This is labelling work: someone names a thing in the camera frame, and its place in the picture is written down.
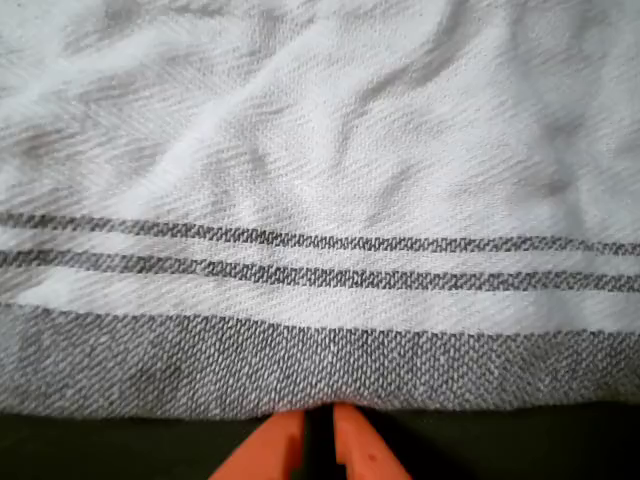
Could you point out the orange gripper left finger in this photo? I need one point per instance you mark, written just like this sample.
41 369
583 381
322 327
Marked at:
272 450

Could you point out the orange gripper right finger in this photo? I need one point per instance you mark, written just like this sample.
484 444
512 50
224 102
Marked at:
362 450

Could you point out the white grey-striped towel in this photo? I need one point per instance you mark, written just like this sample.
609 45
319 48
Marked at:
320 175

